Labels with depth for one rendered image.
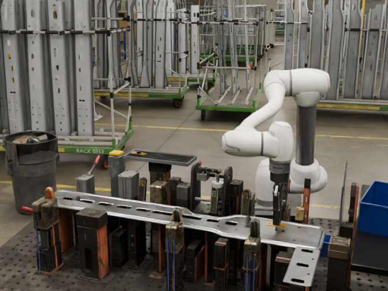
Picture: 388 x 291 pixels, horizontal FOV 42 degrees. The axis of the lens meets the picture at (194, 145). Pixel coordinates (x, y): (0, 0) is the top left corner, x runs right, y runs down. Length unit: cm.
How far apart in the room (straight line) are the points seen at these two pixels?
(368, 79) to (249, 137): 734
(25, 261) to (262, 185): 132
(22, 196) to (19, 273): 244
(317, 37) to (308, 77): 650
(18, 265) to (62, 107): 405
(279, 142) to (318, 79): 59
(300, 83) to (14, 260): 167
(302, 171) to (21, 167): 286
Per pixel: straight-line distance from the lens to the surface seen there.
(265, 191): 291
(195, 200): 255
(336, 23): 906
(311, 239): 222
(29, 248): 288
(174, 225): 219
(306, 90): 258
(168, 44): 1158
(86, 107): 646
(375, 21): 931
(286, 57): 1177
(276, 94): 245
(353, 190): 231
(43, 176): 494
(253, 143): 208
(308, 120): 269
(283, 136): 208
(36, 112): 671
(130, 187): 259
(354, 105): 893
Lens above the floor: 196
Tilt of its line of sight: 16 degrees down
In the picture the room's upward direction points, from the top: straight up
